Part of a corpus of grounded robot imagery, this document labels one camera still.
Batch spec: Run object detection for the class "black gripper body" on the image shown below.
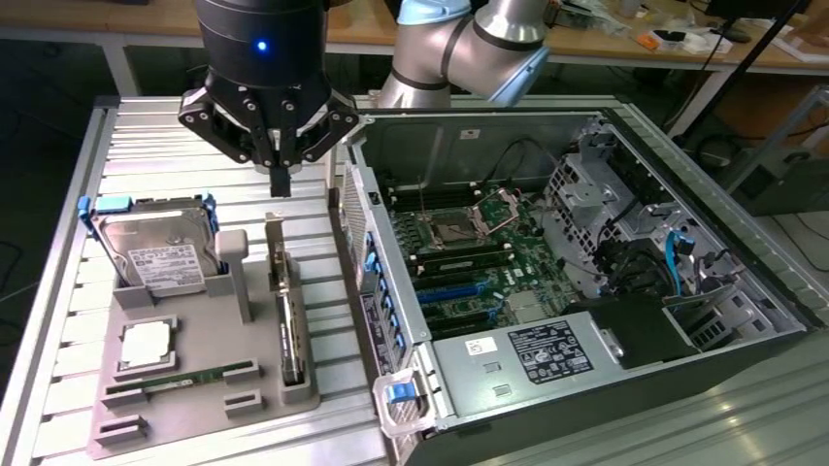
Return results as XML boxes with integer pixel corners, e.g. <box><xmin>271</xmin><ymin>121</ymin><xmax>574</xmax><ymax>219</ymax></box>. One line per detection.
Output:
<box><xmin>196</xmin><ymin>0</ymin><xmax>329</xmax><ymax>130</ymax></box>

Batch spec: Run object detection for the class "graphics card with metal bracket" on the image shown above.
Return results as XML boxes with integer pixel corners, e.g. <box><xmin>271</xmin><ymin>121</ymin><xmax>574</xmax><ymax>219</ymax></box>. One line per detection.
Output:
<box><xmin>263</xmin><ymin>211</ymin><xmax>309</xmax><ymax>389</ymax></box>

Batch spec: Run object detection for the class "black RAM slot row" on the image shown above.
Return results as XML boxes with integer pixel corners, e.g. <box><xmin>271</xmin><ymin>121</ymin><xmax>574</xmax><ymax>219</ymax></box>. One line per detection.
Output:
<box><xmin>411</xmin><ymin>247</ymin><xmax>516</xmax><ymax>288</ymax></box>
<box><xmin>385</xmin><ymin>183</ymin><xmax>485</xmax><ymax>208</ymax></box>

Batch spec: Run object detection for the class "hard disk in blue caddy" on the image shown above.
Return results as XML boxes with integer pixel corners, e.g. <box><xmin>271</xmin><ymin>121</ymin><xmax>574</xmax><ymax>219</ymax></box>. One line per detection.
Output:
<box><xmin>76</xmin><ymin>193</ymin><xmax>225</xmax><ymax>300</ymax></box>

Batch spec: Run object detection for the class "CPU socket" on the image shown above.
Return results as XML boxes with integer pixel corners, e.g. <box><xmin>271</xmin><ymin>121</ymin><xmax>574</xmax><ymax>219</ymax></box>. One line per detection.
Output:
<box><xmin>429</xmin><ymin>213</ymin><xmax>475</xmax><ymax>250</ymax></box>

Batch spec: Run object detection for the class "metal socket cover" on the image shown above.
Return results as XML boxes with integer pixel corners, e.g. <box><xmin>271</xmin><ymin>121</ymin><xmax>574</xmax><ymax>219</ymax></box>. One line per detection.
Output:
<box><xmin>475</xmin><ymin>186</ymin><xmax>530</xmax><ymax>233</ymax></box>

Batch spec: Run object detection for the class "blue card retention clip row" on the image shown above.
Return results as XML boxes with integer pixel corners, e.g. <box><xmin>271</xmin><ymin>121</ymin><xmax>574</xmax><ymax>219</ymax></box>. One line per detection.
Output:
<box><xmin>361</xmin><ymin>230</ymin><xmax>409</xmax><ymax>358</ymax></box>

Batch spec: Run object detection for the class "RAM stick with white label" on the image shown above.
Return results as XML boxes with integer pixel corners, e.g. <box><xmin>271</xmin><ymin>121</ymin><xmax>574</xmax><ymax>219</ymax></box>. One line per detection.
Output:
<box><xmin>416</xmin><ymin>255</ymin><xmax>509</xmax><ymax>276</ymax></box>

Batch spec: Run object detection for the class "blue expansion slot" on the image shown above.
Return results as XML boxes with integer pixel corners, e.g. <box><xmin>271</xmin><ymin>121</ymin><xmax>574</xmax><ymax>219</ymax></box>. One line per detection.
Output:
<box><xmin>416</xmin><ymin>283</ymin><xmax>497</xmax><ymax>305</ymax></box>

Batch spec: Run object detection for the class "silver disk bay cage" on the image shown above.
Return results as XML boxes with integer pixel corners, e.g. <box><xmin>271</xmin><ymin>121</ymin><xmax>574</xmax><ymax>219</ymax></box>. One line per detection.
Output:
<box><xmin>542</xmin><ymin>120</ymin><xmax>652</xmax><ymax>237</ymax></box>

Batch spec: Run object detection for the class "green motherboard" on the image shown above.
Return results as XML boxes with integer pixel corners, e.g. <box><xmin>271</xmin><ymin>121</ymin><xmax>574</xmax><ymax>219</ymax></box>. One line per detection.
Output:
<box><xmin>387</xmin><ymin>182</ymin><xmax>610</xmax><ymax>341</ymax></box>

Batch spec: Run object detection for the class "black expansion slot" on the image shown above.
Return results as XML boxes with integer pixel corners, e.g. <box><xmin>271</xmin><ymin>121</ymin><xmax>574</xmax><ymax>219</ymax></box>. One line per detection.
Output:
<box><xmin>427</xmin><ymin>312</ymin><xmax>495</xmax><ymax>337</ymax></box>

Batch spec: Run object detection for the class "silver CPU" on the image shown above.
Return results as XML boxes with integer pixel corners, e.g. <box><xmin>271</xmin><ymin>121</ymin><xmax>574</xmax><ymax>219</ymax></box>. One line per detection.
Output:
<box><xmin>118</xmin><ymin>319</ymin><xmax>176</xmax><ymax>370</ymax></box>

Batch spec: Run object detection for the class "silver chipset heat sink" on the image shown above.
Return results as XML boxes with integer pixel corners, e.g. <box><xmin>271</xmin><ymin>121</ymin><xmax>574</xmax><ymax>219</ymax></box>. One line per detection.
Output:
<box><xmin>508</xmin><ymin>297</ymin><xmax>546</xmax><ymax>322</ymax></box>

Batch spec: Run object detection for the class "green RAM stick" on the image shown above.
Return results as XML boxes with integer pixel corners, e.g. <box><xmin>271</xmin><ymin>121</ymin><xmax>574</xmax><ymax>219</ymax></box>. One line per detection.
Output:
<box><xmin>118</xmin><ymin>361</ymin><xmax>251</xmax><ymax>392</ymax></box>

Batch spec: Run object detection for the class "black and white desk device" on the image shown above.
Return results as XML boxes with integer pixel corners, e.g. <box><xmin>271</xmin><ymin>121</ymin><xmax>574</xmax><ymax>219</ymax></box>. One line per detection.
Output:
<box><xmin>650</xmin><ymin>28</ymin><xmax>715</xmax><ymax>53</ymax></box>

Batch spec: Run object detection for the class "grey power supply unit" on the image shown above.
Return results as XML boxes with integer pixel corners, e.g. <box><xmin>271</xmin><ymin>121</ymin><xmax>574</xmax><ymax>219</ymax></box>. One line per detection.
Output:
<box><xmin>429</xmin><ymin>310</ymin><xmax>627</xmax><ymax>418</ymax></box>

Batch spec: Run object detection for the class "grey parts rack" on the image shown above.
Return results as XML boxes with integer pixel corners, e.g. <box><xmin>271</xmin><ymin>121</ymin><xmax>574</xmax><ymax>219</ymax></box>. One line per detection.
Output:
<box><xmin>86</xmin><ymin>230</ymin><xmax>325</xmax><ymax>462</ymax></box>

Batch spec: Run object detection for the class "black tripod pole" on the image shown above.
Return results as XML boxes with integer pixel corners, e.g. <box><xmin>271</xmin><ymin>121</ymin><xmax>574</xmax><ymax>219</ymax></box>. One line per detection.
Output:
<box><xmin>666</xmin><ymin>0</ymin><xmax>803</xmax><ymax>138</ymax></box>

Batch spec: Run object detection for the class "black plastic shroud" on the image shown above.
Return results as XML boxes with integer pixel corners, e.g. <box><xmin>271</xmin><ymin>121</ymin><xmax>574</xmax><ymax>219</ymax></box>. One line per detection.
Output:
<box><xmin>559</xmin><ymin>293</ymin><xmax>704</xmax><ymax>373</ymax></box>

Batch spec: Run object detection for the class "dark box on floor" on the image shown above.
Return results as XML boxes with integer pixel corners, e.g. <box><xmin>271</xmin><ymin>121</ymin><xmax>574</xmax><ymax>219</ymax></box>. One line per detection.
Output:
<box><xmin>734</xmin><ymin>150</ymin><xmax>829</xmax><ymax>217</ymax></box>

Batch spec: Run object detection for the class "open black PC case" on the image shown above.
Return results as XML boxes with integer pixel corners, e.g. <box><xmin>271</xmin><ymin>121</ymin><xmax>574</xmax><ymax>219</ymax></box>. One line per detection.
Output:
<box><xmin>327</xmin><ymin>106</ymin><xmax>814</xmax><ymax>466</ymax></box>

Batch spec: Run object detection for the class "wooden desk with white frame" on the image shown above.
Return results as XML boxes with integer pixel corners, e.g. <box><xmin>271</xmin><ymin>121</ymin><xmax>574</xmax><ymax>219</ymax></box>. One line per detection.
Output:
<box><xmin>0</xmin><ymin>0</ymin><xmax>829</xmax><ymax>98</ymax></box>

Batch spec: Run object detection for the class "thin black wire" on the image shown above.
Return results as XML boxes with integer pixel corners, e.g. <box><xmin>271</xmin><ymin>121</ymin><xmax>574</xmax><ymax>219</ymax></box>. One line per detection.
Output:
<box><xmin>488</xmin><ymin>137</ymin><xmax>562</xmax><ymax>193</ymax></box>

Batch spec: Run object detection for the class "black wire bundle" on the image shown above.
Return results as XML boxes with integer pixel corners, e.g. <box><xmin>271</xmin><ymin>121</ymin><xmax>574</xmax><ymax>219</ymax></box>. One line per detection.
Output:
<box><xmin>591</xmin><ymin>236</ymin><xmax>668</xmax><ymax>298</ymax></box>

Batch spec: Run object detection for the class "blue wire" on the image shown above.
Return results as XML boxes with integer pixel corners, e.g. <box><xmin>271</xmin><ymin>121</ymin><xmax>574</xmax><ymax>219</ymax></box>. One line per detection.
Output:
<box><xmin>660</xmin><ymin>226</ymin><xmax>692</xmax><ymax>298</ymax></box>

